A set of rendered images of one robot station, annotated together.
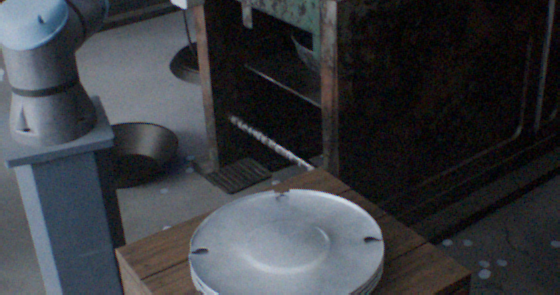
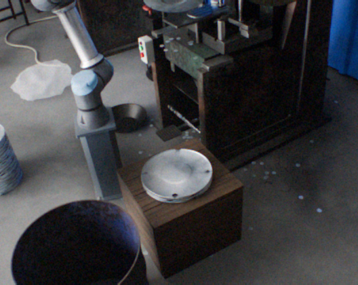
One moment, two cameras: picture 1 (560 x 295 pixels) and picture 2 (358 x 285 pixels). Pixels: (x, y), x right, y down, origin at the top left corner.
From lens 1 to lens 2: 0.50 m
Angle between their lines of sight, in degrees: 12
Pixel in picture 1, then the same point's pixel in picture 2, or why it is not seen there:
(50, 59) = (91, 98)
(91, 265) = (108, 171)
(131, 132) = (127, 107)
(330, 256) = (191, 177)
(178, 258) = (137, 174)
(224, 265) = (153, 179)
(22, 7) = (81, 79)
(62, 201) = (97, 148)
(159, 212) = (137, 144)
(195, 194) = (152, 136)
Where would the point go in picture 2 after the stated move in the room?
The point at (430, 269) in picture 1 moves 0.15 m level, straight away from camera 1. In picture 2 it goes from (228, 183) to (235, 159)
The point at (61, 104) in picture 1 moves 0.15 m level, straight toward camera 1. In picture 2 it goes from (95, 114) to (98, 133)
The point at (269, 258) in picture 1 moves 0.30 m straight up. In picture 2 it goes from (169, 177) to (161, 116)
